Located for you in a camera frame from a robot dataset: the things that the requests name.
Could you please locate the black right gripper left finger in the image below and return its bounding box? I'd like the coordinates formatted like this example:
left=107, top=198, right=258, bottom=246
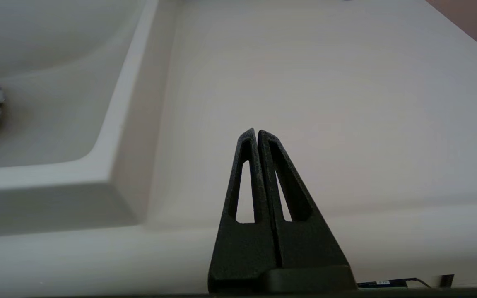
left=207, top=128, right=282, bottom=294

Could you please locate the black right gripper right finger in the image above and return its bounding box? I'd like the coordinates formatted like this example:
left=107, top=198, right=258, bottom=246
left=257, top=130, right=351, bottom=269

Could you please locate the white ceramic sink basin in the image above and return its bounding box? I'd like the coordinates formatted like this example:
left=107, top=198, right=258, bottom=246
left=0, top=0, right=181, bottom=238

